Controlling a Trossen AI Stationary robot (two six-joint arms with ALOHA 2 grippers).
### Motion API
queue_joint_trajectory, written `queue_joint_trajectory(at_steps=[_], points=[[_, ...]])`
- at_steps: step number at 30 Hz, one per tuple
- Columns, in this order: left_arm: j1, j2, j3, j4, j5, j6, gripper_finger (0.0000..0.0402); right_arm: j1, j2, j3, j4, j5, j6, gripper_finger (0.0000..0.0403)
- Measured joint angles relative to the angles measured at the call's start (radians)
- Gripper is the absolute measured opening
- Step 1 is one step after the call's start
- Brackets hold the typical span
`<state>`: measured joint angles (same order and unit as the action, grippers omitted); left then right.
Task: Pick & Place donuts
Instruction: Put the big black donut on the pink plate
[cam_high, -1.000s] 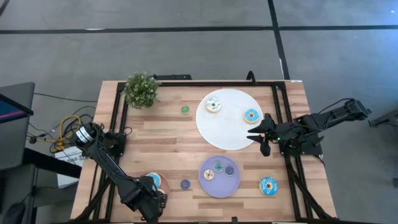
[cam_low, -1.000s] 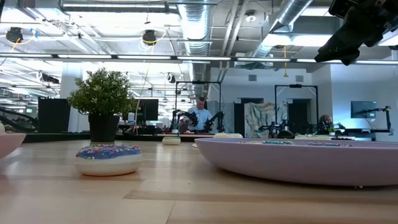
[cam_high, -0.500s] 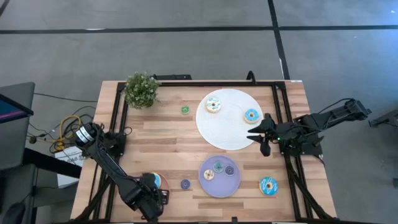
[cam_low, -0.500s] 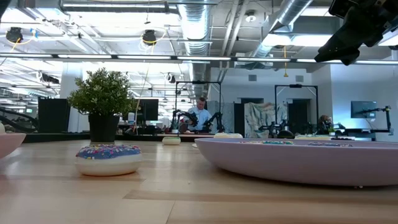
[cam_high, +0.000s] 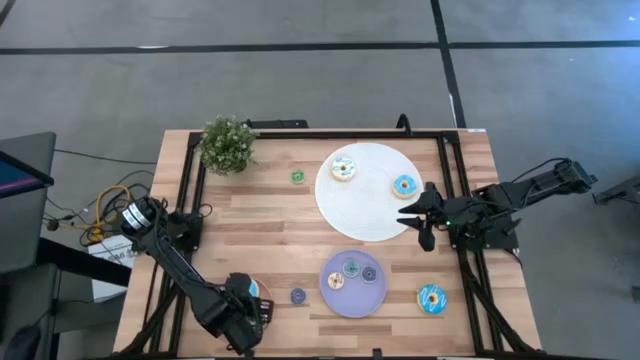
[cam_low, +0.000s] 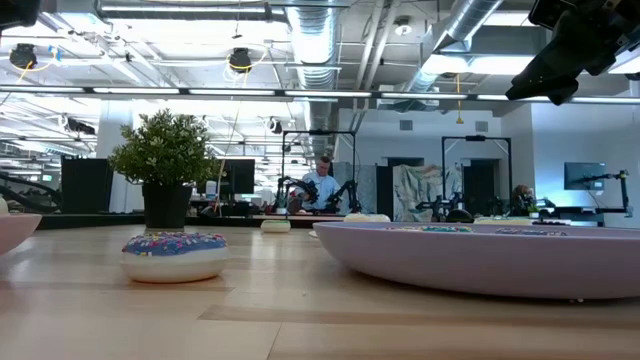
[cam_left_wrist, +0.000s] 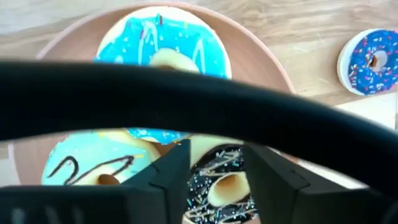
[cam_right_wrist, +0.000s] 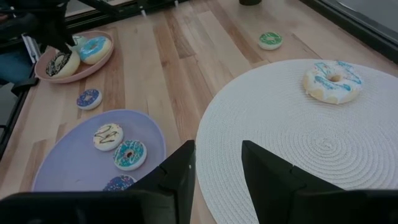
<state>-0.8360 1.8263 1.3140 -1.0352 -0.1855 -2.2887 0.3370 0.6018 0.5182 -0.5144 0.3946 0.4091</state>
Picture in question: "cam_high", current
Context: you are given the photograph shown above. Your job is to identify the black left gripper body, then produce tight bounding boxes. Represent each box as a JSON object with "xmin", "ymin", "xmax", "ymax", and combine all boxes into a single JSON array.
[{"xmin": 214, "ymin": 272, "xmax": 262, "ymax": 355}]

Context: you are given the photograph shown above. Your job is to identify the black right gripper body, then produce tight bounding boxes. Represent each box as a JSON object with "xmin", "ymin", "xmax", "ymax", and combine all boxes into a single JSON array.
[{"xmin": 419, "ymin": 182, "xmax": 454, "ymax": 251}]

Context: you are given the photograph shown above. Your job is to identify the pink plate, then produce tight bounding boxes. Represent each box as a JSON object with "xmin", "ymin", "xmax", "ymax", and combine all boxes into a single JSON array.
[{"xmin": 252, "ymin": 278, "xmax": 275, "ymax": 301}]

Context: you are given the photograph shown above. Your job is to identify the white round placemat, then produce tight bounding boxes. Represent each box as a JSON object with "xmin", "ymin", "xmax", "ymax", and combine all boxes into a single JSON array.
[{"xmin": 314, "ymin": 142, "xmax": 425, "ymax": 243}]

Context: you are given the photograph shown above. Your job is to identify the purple plate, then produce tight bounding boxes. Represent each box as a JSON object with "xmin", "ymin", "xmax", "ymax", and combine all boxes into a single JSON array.
[{"xmin": 319, "ymin": 248, "xmax": 389, "ymax": 320}]

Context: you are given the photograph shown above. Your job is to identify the white cardboard box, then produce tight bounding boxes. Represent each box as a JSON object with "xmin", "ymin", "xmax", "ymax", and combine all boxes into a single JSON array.
[{"xmin": 87, "ymin": 232, "xmax": 136, "ymax": 302}]

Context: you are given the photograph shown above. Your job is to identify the green potted plant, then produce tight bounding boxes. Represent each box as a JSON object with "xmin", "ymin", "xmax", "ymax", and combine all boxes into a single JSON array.
[{"xmin": 198, "ymin": 114, "xmax": 259, "ymax": 176}]

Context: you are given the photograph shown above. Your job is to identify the black bar-shaped device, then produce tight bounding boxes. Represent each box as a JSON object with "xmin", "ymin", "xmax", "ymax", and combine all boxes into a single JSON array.
[{"xmin": 244, "ymin": 118, "xmax": 310, "ymax": 130}]

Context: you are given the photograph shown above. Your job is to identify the black desk crossbar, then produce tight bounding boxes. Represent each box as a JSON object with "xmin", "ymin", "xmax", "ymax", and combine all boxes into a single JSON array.
[{"xmin": 35, "ymin": 237, "xmax": 133, "ymax": 288}]

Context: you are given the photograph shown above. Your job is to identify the black floor stand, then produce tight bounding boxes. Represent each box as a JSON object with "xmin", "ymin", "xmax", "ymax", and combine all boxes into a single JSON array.
[{"xmin": 592, "ymin": 174, "xmax": 640, "ymax": 206}]

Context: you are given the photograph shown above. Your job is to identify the grey side desk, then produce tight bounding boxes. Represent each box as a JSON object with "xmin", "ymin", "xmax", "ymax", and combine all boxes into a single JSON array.
[{"xmin": 0, "ymin": 131, "xmax": 58, "ymax": 274}]

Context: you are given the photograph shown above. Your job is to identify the laptop with blue screen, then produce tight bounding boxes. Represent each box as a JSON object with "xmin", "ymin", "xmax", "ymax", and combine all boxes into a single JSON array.
[{"xmin": 0, "ymin": 149, "xmax": 55, "ymax": 201}]

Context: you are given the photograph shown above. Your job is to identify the black aluminium table frame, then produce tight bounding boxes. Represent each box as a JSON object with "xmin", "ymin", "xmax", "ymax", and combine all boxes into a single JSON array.
[{"xmin": 117, "ymin": 129, "xmax": 546, "ymax": 360}]

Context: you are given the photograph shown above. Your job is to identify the yellow floor cable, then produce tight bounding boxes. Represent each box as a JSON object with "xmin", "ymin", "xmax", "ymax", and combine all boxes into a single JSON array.
[{"xmin": 82, "ymin": 183, "xmax": 134, "ymax": 245}]

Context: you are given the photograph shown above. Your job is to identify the black floor cables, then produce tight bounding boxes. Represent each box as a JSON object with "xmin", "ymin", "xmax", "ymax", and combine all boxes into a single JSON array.
[{"xmin": 42, "ymin": 148, "xmax": 157, "ymax": 241}]

